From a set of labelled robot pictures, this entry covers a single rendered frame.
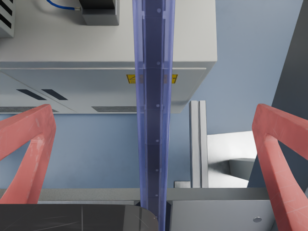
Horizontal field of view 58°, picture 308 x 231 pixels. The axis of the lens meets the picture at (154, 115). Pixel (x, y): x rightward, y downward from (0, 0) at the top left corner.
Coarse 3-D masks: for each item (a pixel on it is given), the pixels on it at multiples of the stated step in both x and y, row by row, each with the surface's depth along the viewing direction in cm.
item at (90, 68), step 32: (32, 0) 43; (64, 0) 43; (128, 0) 43; (192, 0) 43; (32, 32) 42; (64, 32) 43; (96, 32) 43; (128, 32) 43; (192, 32) 43; (0, 64) 43; (32, 64) 43; (64, 64) 43; (96, 64) 43; (128, 64) 43; (192, 64) 43; (0, 96) 66; (32, 96) 66; (64, 96) 66; (96, 96) 66; (128, 96) 66
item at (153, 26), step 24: (144, 0) 9; (168, 0) 9; (144, 24) 9; (168, 24) 9; (144, 48) 10; (168, 48) 10; (144, 72) 10; (168, 72) 10; (144, 96) 11; (168, 96) 11; (144, 120) 12; (168, 120) 12; (144, 144) 12; (168, 144) 12; (144, 168) 13; (144, 192) 14
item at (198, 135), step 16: (0, 0) 38; (48, 0) 40; (80, 0) 37; (96, 0) 37; (112, 0) 37; (0, 16) 38; (96, 16) 40; (112, 16) 40; (0, 32) 40; (192, 112) 71; (192, 128) 71; (192, 144) 70; (192, 160) 70; (192, 176) 69
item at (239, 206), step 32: (0, 192) 17; (64, 192) 17; (96, 192) 17; (128, 192) 17; (192, 192) 17; (224, 192) 17; (256, 192) 17; (192, 224) 18; (224, 224) 18; (256, 224) 18
